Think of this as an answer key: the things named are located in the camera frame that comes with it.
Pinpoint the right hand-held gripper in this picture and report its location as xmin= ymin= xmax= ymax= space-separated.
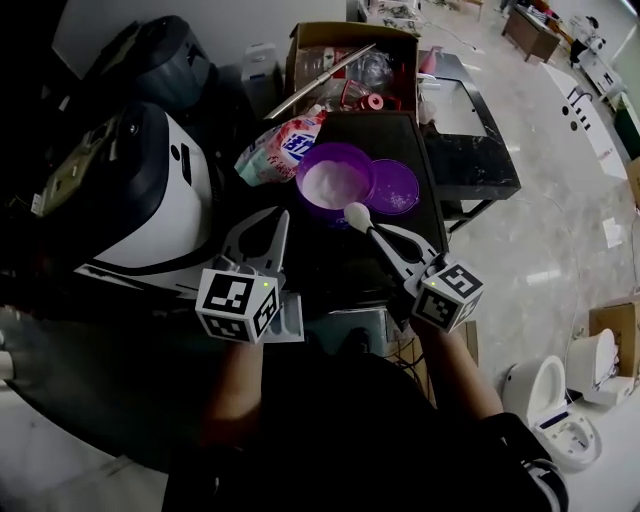
xmin=368 ymin=227 xmax=485 ymax=334

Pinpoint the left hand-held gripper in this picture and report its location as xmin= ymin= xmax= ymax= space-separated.
xmin=194 ymin=207 xmax=291 ymax=345

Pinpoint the white plastic spoon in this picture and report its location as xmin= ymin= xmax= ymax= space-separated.
xmin=343 ymin=201 xmax=382 ymax=242

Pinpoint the purple powder container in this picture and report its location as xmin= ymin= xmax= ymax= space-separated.
xmin=294 ymin=142 xmax=376 ymax=231

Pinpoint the white detergent drawer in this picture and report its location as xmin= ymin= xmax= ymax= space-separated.
xmin=264 ymin=293 xmax=305 ymax=344

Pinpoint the white powder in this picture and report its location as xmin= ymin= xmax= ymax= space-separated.
xmin=302 ymin=159 xmax=369 ymax=209

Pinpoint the person's right forearm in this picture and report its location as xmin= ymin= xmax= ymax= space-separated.
xmin=409 ymin=319 xmax=504 ymax=416

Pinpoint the person's left forearm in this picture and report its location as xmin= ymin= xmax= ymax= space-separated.
xmin=199 ymin=339 xmax=264 ymax=446

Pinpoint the floral detergent refill pouch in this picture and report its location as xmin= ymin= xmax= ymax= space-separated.
xmin=233 ymin=110 xmax=329 ymax=186

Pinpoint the purple tub lid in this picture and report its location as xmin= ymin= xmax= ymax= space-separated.
xmin=369 ymin=158 xmax=420 ymax=216

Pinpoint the person's black shoe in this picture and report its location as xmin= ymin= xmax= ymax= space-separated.
xmin=344 ymin=327 xmax=369 ymax=354

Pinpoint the white and black appliance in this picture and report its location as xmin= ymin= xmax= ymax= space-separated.
xmin=74 ymin=101 xmax=216 ymax=301

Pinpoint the black marble sink counter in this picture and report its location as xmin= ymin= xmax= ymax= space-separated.
xmin=417 ymin=49 xmax=522 ymax=236

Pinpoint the black washing machine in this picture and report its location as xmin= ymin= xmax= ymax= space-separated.
xmin=279 ymin=110 xmax=449 ymax=321

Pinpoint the red plastic spool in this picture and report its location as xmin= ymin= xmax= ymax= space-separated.
xmin=360 ymin=92 xmax=401 ymax=112

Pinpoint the metal rod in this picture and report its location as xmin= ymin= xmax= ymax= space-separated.
xmin=263 ymin=43 xmax=377 ymax=121

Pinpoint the small white box appliance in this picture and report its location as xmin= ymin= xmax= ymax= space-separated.
xmin=241 ymin=42 xmax=279 ymax=104

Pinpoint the open cardboard box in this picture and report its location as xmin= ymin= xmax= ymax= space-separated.
xmin=284 ymin=21 xmax=420 ymax=119
xmin=588 ymin=294 xmax=640 ymax=381

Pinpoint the beige plastic panel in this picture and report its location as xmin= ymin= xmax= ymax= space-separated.
xmin=39 ymin=112 xmax=131 ymax=216

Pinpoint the pink funnel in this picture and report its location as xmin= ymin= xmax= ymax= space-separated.
xmin=418 ymin=45 xmax=444 ymax=76

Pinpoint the white bathtub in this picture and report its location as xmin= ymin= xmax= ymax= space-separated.
xmin=542 ymin=62 xmax=631 ymax=181

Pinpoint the wooden cabinet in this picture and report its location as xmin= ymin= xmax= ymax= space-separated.
xmin=501 ymin=4 xmax=562 ymax=64

